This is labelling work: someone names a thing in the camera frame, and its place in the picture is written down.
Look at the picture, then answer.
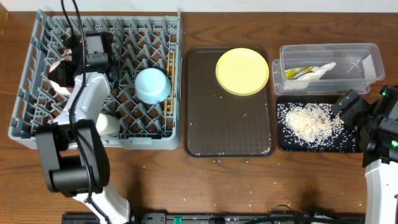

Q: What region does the white napkin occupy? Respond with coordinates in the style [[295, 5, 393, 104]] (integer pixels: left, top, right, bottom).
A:
[[284, 62, 336, 90]]

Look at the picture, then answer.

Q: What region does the green orange snack wrapper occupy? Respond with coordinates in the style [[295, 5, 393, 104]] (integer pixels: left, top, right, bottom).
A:
[[285, 66, 314, 80]]

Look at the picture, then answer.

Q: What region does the white cup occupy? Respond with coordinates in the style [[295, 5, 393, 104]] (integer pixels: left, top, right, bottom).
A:
[[96, 113, 120, 137]]

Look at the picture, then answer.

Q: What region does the light blue bowl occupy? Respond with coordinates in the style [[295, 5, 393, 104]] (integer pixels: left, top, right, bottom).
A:
[[134, 68, 171, 104]]

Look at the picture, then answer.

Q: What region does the yellow plate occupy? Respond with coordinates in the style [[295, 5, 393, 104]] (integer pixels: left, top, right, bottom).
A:
[[215, 47, 270, 96]]

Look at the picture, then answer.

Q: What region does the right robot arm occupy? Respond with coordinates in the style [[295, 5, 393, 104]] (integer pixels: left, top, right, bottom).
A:
[[331, 85, 397, 224]]

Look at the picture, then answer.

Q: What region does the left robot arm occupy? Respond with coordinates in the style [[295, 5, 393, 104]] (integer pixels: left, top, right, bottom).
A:
[[35, 32, 131, 223]]

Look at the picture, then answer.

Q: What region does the black waste tray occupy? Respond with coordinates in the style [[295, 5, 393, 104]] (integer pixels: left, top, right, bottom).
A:
[[275, 95, 368, 154]]

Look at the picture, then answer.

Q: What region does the grey dishwasher rack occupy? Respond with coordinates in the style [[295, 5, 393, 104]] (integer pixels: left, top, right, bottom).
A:
[[8, 11, 183, 150]]

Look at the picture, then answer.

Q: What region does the spilled rice pile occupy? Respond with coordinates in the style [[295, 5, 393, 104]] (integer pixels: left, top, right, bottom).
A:
[[277, 101, 358, 152]]

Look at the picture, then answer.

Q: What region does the clear plastic bin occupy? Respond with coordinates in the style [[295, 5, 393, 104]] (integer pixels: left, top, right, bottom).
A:
[[272, 43, 386, 96]]

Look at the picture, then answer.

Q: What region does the dark brown serving tray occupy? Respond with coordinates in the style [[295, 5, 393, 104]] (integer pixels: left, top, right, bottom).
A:
[[182, 47, 277, 158]]

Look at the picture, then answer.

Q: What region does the left black cable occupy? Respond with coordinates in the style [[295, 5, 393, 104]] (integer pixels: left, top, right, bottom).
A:
[[60, 0, 113, 224]]

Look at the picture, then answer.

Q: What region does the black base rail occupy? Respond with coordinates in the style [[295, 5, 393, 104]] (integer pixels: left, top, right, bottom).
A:
[[61, 205, 366, 224]]

